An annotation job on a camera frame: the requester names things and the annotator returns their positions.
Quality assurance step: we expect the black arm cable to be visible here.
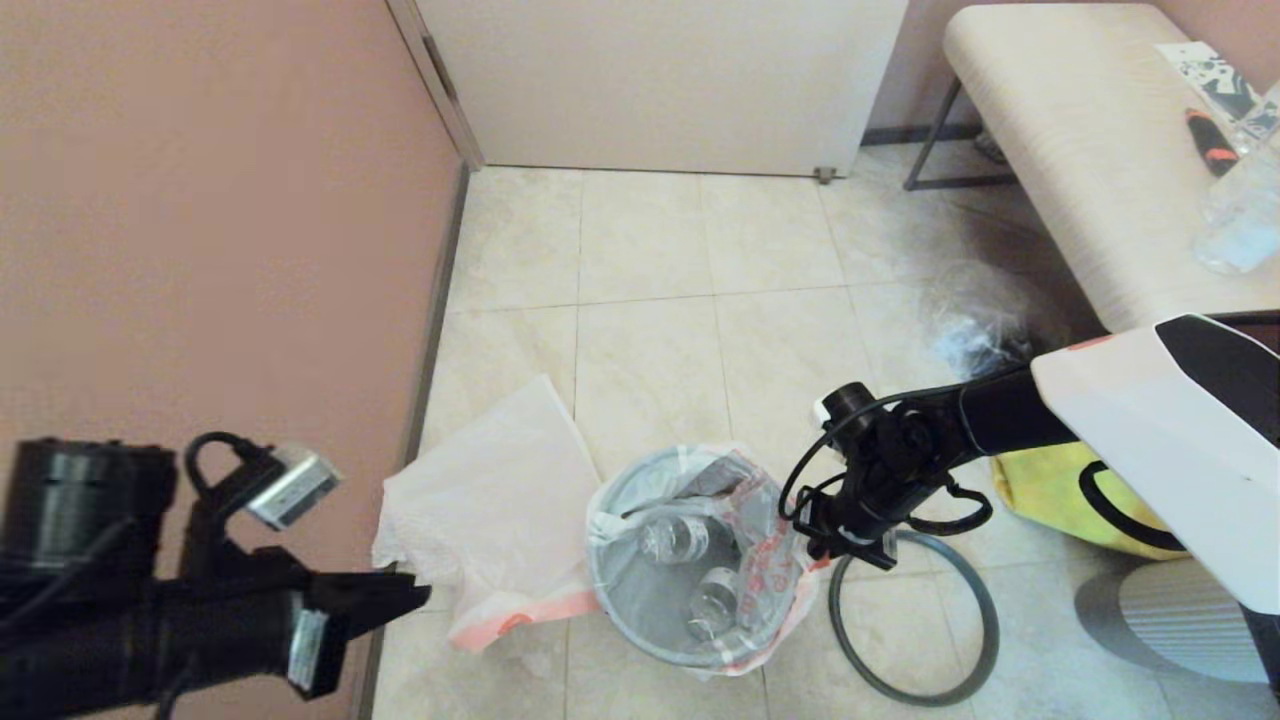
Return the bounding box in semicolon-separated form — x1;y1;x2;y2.
778;390;995;541
183;432;276;521

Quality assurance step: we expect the beige door frame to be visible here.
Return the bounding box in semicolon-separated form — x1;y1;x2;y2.
386;0;487;173

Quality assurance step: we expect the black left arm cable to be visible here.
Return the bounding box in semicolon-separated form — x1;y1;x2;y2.
183;432;276;521

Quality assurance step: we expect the yellow fabric tote bag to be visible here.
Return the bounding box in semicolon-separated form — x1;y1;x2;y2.
990;445;1191;559

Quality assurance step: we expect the black round trash bin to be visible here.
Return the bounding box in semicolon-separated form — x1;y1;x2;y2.
585;445;806;671

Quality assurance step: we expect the black white printed leaflet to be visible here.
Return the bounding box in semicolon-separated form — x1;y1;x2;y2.
1150;42;1279;139

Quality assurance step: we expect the white red-printed plastic bag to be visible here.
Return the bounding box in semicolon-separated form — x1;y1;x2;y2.
585;443;831;679

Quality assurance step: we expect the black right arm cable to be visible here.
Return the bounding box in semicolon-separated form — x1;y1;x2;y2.
778;390;995;541

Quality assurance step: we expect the clear bag with dark contents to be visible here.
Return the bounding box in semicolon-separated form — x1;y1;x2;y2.
920;260;1061;381

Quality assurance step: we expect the beige wooden table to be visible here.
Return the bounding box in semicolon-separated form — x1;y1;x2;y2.
903;3;1280;336

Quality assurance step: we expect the white door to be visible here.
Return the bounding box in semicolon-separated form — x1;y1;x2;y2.
415;0;909;180

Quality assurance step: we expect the grey bin rim ring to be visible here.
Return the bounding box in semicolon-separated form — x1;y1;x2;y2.
828;530;1001;708

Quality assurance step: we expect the clear plastic water bottle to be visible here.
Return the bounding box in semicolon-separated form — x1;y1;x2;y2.
1189;83;1280;277

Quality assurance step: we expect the clear empty plastic bottle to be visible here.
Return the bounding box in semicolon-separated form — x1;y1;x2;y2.
688;567;746;641
638;512;711;564

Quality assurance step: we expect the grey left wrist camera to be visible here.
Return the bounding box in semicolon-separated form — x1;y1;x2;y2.
245;445;343;531

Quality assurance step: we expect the black orange tool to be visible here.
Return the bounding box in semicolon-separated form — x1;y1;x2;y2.
1180;108;1237;179

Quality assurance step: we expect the grey ribbed robot base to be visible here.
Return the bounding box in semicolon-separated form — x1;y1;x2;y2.
1075;558;1280;686

